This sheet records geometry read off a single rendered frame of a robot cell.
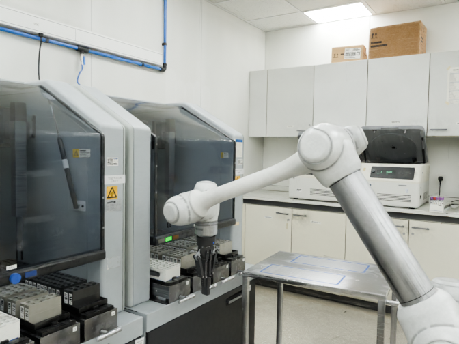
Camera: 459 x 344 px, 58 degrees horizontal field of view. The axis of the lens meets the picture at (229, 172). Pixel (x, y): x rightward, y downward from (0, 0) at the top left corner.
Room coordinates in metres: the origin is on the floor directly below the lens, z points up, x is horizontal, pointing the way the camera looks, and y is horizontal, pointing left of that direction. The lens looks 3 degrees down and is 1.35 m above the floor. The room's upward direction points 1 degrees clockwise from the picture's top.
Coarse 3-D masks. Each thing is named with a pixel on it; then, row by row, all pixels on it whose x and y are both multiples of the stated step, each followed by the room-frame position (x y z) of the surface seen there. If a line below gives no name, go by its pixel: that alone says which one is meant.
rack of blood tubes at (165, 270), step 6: (150, 258) 1.84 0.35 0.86; (150, 264) 1.74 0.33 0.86; (156, 264) 1.74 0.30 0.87; (162, 264) 1.74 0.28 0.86; (168, 264) 1.75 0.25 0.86; (174, 264) 1.75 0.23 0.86; (150, 270) 1.84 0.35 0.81; (156, 270) 1.69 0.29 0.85; (162, 270) 1.67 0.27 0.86; (168, 270) 1.68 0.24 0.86; (174, 270) 1.71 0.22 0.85; (150, 276) 1.71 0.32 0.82; (156, 276) 1.69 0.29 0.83; (162, 276) 1.67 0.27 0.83; (168, 276) 1.68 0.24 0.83
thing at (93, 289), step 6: (78, 288) 1.38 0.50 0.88; (84, 288) 1.38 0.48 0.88; (90, 288) 1.40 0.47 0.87; (96, 288) 1.43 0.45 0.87; (72, 294) 1.34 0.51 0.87; (78, 294) 1.36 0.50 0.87; (84, 294) 1.38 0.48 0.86; (90, 294) 1.40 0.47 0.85; (96, 294) 1.43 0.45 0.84; (72, 300) 1.34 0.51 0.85; (78, 300) 1.36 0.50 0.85; (84, 300) 1.38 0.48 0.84; (90, 300) 1.40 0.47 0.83; (96, 300) 1.43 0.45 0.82; (78, 306) 1.36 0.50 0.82
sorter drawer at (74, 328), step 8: (64, 320) 1.27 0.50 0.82; (72, 320) 1.27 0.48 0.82; (24, 328) 1.23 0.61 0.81; (40, 328) 1.24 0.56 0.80; (48, 328) 1.21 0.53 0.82; (56, 328) 1.22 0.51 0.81; (64, 328) 1.23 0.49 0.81; (72, 328) 1.26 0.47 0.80; (32, 336) 1.19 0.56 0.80; (40, 336) 1.18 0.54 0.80; (48, 336) 1.19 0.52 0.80; (56, 336) 1.21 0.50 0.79; (64, 336) 1.23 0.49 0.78; (72, 336) 1.26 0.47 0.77
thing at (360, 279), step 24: (264, 264) 1.93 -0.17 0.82; (288, 264) 1.94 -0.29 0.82; (312, 264) 1.95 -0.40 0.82; (336, 264) 1.96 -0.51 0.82; (360, 264) 1.96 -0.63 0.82; (336, 288) 1.62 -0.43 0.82; (360, 288) 1.61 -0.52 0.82; (384, 288) 1.62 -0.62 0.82; (384, 312) 1.53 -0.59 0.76; (384, 336) 1.55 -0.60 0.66
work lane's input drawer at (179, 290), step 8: (152, 280) 1.69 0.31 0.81; (176, 280) 1.69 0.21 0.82; (184, 280) 1.72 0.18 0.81; (152, 288) 1.68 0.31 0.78; (160, 288) 1.66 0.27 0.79; (168, 288) 1.63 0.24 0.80; (176, 288) 1.67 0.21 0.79; (184, 288) 1.71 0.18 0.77; (160, 296) 1.66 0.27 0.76; (168, 296) 1.63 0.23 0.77; (176, 296) 1.67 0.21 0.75; (184, 296) 1.67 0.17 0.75; (192, 296) 1.69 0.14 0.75
